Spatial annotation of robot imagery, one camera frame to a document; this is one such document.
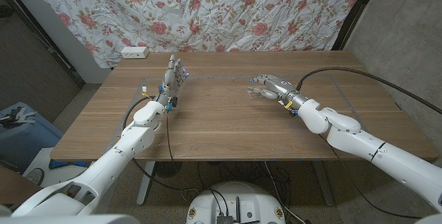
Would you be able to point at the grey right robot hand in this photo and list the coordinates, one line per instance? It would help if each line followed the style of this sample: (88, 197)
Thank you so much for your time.
(283, 89)

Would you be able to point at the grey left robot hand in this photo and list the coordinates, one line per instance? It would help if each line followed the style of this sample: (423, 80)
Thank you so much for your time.
(171, 82)

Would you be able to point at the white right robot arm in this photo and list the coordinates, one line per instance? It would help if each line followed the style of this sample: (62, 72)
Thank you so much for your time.
(397, 161)

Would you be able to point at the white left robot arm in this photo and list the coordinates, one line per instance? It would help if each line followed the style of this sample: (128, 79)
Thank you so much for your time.
(131, 141)

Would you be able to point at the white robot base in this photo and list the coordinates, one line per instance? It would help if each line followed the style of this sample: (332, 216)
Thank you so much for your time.
(248, 196)

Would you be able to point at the white power strip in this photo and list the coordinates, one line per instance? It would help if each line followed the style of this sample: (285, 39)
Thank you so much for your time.
(134, 52)

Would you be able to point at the floral backdrop cloth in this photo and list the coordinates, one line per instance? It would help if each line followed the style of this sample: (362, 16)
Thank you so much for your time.
(207, 9)

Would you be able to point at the black round disc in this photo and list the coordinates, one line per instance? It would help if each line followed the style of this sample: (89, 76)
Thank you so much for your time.
(167, 169)

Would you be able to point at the grey table leg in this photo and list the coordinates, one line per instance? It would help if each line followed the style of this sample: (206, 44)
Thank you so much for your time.
(324, 182)

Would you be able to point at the white table leg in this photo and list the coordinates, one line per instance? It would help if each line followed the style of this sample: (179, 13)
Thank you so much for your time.
(145, 182)

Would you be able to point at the black backdrop stand pole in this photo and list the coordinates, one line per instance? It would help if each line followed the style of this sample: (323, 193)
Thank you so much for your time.
(355, 9)
(52, 48)

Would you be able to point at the black antenna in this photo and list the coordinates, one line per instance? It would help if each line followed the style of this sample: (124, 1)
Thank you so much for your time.
(238, 210)

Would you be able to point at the grey electronics box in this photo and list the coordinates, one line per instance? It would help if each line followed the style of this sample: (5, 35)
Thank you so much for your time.
(224, 220)

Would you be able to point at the white floor stand base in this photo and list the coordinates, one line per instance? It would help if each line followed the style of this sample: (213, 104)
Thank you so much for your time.
(41, 161)

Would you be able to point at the blue storage bin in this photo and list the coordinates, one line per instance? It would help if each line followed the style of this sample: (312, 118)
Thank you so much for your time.
(20, 141)

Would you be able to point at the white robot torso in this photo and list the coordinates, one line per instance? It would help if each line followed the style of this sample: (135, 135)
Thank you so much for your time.
(69, 220)

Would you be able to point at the brown wooden board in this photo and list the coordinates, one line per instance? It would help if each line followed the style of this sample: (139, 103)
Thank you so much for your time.
(10, 186)

